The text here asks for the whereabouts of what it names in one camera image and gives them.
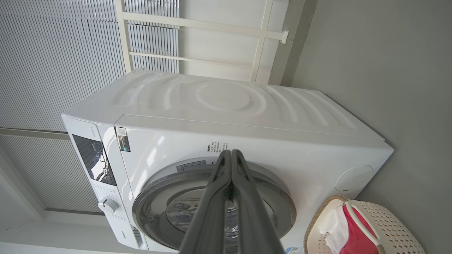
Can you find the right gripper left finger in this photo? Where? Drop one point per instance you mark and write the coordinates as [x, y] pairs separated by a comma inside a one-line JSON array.
[[212, 218]]

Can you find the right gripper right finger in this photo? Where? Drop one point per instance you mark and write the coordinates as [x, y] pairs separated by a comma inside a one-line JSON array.
[[254, 218]]

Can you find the dark round glass washer door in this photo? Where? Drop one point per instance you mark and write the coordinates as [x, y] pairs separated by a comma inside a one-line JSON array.
[[159, 208]]

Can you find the red and white garment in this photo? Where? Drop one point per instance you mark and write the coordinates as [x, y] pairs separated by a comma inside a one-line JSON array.
[[356, 236]]

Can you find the white front-load washing machine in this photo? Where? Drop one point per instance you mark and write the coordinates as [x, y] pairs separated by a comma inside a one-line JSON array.
[[212, 106]]

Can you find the cream perforated laundry basket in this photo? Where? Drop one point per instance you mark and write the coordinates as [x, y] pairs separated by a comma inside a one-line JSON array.
[[395, 229]]

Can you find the white washer control knob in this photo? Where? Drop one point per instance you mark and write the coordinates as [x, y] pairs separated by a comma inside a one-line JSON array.
[[107, 205]]

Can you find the white metal wall frame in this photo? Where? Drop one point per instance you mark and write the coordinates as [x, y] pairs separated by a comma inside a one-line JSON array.
[[212, 25]]

